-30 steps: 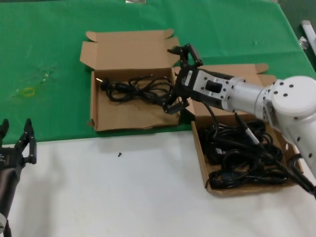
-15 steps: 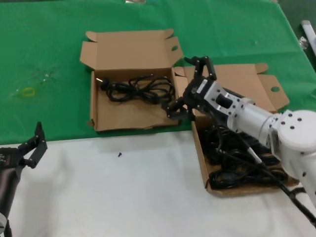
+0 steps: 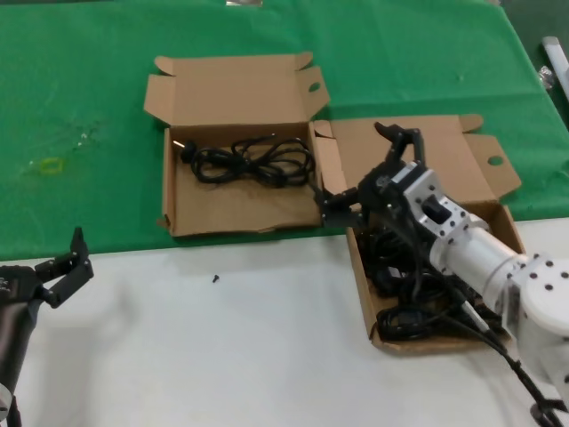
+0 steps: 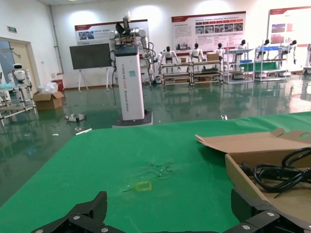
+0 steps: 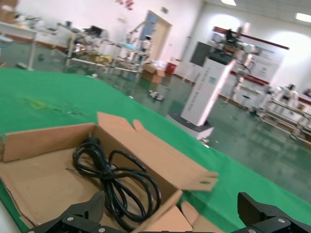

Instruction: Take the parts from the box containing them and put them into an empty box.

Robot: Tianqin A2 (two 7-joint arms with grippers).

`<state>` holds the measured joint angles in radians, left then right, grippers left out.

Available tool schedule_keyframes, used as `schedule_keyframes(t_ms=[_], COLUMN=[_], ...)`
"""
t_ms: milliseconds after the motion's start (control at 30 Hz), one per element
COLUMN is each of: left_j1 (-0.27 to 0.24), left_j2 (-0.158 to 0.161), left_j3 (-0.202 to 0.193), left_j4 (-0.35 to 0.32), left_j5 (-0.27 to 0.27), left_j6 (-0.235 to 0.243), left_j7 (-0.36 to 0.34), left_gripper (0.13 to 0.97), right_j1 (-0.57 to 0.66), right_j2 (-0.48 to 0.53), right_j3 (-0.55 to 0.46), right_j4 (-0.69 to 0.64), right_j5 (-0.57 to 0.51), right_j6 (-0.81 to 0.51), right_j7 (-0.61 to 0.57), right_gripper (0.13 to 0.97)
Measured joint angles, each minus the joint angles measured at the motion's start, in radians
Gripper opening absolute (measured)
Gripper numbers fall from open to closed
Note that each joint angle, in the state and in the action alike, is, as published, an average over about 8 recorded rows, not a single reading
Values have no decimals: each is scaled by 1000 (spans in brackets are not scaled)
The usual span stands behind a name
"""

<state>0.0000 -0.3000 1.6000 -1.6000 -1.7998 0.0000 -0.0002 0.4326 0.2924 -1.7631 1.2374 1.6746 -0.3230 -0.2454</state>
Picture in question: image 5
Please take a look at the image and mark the grey floor debris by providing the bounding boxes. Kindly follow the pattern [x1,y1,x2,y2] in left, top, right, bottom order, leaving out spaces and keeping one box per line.
[148,89,166,101]

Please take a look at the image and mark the green table cloth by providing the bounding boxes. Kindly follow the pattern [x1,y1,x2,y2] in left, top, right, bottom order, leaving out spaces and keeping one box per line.
[0,67,311,233]

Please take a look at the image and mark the cardboard box with torn rim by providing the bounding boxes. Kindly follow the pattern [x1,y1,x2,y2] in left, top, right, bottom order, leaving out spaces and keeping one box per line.
[0,111,219,233]

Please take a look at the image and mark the ceiling light panel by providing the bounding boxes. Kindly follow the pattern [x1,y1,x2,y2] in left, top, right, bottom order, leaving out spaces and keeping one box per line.
[294,12,311,24]

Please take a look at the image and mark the white work table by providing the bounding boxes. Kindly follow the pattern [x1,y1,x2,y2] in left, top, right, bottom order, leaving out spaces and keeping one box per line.
[0,21,37,71]

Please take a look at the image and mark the clear plastic bags pile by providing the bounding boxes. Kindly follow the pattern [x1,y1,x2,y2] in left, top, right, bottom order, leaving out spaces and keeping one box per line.
[149,60,168,71]

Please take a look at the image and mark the tube shelving rack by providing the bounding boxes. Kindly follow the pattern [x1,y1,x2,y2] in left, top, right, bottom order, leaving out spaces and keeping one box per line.
[259,97,311,146]

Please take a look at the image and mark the open brown cardboard box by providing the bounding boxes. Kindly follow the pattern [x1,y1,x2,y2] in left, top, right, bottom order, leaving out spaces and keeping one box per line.
[98,200,221,233]

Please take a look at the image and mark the red wall decoration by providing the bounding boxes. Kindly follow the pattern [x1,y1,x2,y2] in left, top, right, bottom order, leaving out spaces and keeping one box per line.
[115,0,135,10]

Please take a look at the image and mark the red bin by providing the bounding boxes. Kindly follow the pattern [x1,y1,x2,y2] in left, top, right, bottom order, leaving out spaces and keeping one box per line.
[165,62,177,75]

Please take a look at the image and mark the clear plastic scraps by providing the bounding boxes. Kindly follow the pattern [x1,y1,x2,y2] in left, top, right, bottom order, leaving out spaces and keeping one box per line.
[52,106,82,116]

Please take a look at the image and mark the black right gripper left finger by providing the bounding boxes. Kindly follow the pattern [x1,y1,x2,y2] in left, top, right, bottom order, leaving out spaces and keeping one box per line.
[31,191,104,233]

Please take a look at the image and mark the cluttered tube rack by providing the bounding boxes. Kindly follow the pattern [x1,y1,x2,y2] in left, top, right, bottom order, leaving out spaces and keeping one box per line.
[65,25,118,73]

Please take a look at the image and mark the red-headed wall poster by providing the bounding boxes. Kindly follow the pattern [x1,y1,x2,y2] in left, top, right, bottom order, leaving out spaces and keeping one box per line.
[210,26,290,86]

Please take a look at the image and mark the white tube rack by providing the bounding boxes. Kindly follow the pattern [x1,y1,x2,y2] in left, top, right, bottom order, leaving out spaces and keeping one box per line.
[110,21,153,79]

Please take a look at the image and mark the beige door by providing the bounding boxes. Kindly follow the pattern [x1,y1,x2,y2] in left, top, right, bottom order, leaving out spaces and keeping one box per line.
[142,10,173,64]

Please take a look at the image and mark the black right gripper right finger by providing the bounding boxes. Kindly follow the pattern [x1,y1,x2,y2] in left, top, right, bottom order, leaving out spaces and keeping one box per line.
[237,192,311,233]

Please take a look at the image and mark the floor carton with open flaps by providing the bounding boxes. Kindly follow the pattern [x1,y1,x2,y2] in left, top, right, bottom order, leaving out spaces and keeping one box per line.
[141,62,166,84]

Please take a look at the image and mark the stacked brown cartons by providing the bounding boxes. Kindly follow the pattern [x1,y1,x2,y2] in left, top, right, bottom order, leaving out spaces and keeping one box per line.
[0,0,19,24]

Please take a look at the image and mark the black power cable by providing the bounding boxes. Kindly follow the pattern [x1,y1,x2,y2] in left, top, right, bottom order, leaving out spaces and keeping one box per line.
[65,136,163,231]

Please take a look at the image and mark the black screen on stand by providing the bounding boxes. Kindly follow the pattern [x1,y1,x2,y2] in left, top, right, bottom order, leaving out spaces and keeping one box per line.
[189,41,216,67]

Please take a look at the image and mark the small white round-headed robot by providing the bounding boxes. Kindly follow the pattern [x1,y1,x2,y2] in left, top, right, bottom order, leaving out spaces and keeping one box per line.
[140,35,153,53]

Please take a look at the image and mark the white humanoid robot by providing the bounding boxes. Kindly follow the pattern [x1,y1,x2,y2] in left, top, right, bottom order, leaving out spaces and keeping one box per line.
[278,83,299,107]

